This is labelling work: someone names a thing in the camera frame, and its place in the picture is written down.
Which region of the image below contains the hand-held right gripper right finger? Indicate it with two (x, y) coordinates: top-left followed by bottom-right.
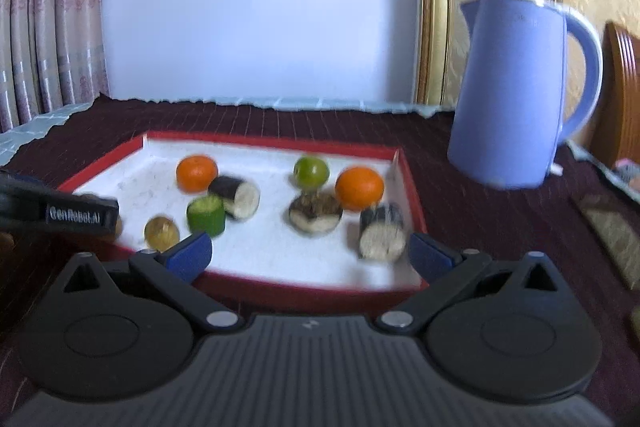
(376, 232), (560, 334)

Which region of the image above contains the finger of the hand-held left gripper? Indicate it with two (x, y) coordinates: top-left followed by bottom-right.
(0, 170), (57, 196)

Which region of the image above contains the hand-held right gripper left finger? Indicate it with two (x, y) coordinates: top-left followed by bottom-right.
(61, 231), (242, 334)

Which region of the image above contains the small yellow-brown fruit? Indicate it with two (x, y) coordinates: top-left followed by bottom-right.
(144, 216), (180, 252)

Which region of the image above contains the green cucumber piece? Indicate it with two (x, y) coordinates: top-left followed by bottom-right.
(186, 196), (226, 238)

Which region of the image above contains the dark purple sugarcane piece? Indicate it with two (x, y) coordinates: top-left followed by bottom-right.
(207, 175), (261, 221)
(358, 203), (406, 262)

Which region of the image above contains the large orange mandarin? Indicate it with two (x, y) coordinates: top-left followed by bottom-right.
(176, 155), (219, 194)

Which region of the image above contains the red cardboard tray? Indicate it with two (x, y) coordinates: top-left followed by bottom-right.
(57, 131), (430, 315)

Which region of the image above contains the small orange mandarin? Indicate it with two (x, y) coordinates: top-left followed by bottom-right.
(335, 167), (385, 211)

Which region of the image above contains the knobby dark sugarcane piece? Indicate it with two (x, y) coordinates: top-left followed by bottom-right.
(289, 192), (344, 236)

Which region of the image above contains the green lime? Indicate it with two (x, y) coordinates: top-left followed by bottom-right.
(293, 155), (330, 188)

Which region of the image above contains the dark striped table cloth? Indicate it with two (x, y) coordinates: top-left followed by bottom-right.
(0, 94), (640, 427)

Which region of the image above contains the pink patterned curtain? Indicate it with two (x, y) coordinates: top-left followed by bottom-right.
(0, 0), (110, 132)

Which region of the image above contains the blue electric kettle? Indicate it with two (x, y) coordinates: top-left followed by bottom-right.
(446, 0), (603, 191)

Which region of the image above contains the pink patterned cloth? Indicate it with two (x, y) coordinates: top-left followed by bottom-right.
(614, 158), (640, 188)

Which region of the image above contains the wooden chair back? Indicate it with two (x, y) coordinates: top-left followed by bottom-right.
(594, 21), (640, 168)

